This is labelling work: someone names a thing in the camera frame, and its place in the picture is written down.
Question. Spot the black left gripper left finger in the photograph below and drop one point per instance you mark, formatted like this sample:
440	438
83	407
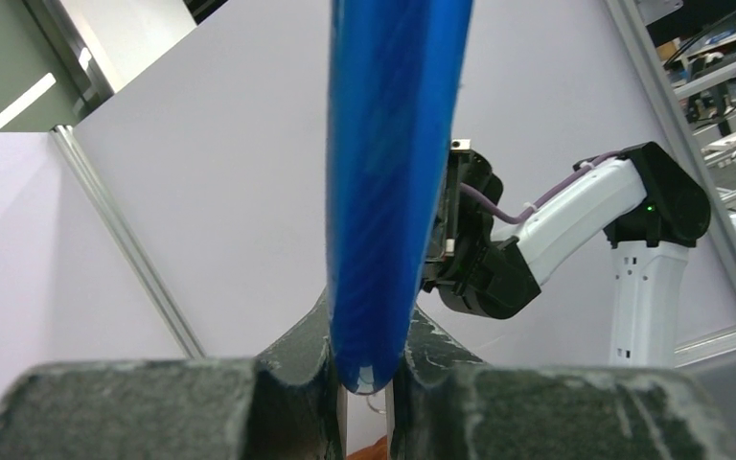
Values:
284	403

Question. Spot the aluminium frame post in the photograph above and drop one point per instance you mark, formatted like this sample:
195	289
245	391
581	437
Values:
129	245

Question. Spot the brown crumpled cloth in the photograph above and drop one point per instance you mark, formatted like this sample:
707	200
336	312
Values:
377	451

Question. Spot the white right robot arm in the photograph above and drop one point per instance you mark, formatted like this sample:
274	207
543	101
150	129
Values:
484	262

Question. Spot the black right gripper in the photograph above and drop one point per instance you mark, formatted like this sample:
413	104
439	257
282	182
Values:
464	166

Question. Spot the blue cable lock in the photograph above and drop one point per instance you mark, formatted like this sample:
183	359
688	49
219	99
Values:
394	76

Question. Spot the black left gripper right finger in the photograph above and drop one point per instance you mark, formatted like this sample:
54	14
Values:
447	403

